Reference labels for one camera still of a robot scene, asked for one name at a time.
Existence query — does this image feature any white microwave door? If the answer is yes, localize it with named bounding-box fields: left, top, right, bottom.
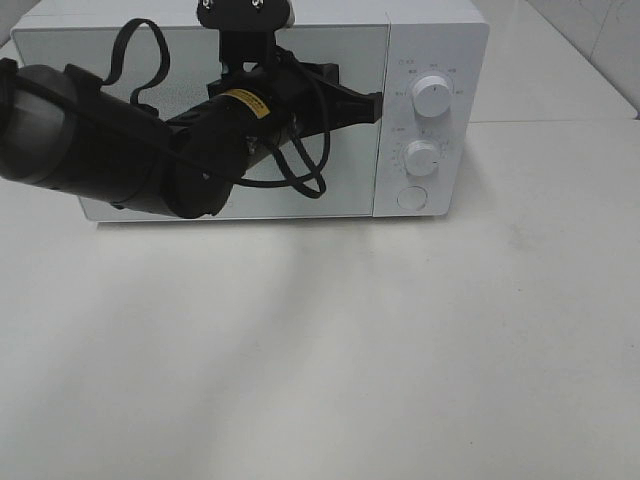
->
left=10, top=23, right=392, bottom=222

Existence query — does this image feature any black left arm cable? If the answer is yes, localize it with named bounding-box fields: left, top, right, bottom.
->
left=97, top=17, right=334, bottom=200

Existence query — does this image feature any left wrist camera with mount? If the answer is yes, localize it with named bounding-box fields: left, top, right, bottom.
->
left=196, top=0, right=295, bottom=75

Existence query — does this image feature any white microwave oven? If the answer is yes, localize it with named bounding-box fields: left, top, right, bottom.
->
left=10, top=1, right=490, bottom=220

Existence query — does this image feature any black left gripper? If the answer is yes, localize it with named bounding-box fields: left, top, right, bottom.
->
left=206, top=59, right=383, bottom=150

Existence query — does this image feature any lower white microwave knob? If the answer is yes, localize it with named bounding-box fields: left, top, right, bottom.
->
left=403, top=140, right=441, bottom=177

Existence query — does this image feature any upper white microwave knob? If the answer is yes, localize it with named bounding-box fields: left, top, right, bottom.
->
left=410, top=73, right=453, bottom=118

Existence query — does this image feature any white microwave knob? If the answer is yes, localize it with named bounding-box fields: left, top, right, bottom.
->
left=410, top=73, right=453, bottom=118
left=403, top=140, right=441, bottom=177

